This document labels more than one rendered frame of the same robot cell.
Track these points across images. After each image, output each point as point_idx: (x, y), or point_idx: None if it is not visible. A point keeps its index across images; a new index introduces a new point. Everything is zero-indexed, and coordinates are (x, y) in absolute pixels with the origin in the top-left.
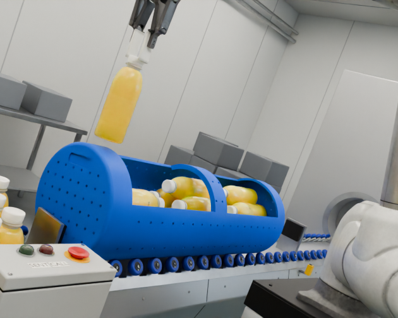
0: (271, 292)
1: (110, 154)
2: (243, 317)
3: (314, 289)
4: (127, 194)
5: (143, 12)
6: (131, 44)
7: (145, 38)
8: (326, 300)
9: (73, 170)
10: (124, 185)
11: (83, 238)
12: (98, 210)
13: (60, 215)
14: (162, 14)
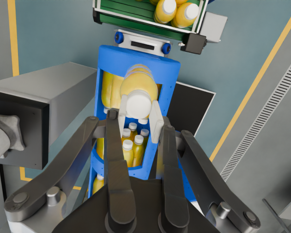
0: (26, 105)
1: (125, 67)
2: (48, 99)
3: (10, 127)
4: (100, 62)
5: (162, 149)
6: (154, 108)
7: (121, 107)
8: None
9: (148, 56)
10: (102, 60)
11: (118, 47)
12: (111, 46)
13: (144, 53)
14: (82, 139)
